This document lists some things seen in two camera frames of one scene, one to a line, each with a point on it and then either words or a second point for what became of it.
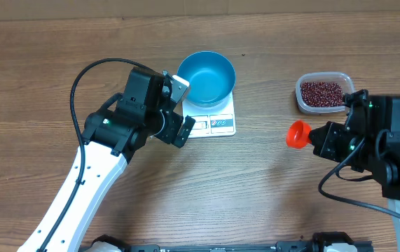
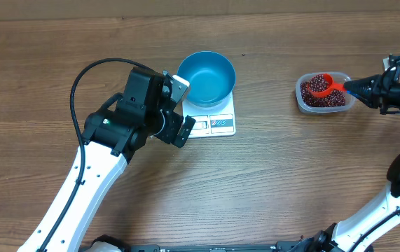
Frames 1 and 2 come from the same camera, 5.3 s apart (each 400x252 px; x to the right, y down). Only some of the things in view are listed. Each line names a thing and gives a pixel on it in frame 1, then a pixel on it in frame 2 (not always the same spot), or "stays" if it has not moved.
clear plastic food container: (322, 92) stays
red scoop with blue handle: (298, 134) -> (322, 85)
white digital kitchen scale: (214, 121) stays
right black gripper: (328, 141) -> (380, 92)
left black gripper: (174, 122) stays
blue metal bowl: (211, 75) stays
